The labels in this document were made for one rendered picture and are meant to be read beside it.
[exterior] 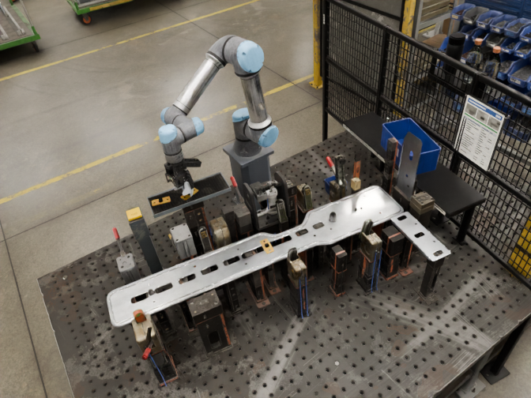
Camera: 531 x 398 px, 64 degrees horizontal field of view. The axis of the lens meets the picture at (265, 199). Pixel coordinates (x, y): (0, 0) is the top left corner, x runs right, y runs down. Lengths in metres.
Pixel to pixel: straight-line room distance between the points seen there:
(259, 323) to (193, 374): 0.36
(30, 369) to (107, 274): 0.99
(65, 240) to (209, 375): 2.20
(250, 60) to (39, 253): 2.57
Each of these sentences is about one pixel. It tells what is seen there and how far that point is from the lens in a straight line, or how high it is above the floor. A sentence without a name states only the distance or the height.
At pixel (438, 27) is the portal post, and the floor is 0.14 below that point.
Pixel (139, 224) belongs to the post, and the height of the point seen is 1.11.
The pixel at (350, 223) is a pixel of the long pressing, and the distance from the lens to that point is 2.02.
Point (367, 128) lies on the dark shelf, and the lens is 2.57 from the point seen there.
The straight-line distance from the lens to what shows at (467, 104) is 2.13.
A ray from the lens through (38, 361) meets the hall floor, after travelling 3.22.
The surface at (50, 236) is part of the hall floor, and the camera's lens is 3.95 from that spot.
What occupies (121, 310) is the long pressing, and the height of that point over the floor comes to 1.00.
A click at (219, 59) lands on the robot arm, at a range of 1.94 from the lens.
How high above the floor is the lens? 2.45
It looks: 42 degrees down
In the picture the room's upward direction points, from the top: 7 degrees counter-clockwise
